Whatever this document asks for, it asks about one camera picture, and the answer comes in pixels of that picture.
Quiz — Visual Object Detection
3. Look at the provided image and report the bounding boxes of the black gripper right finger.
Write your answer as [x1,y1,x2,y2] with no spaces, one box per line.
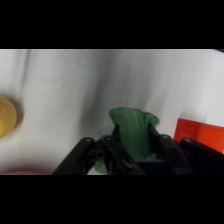
[148,123,224,176]

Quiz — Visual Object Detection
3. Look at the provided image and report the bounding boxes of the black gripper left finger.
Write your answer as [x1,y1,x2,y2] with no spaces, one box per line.
[52,123,146,176]

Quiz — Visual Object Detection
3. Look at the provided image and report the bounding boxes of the yellow ball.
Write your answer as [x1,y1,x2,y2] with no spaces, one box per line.
[0,95,18,140]

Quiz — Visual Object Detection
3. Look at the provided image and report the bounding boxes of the green triangle block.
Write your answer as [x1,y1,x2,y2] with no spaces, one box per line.
[94,106,161,176]

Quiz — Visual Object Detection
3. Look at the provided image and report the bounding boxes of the red block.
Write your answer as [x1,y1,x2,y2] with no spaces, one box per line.
[173,118,224,155]

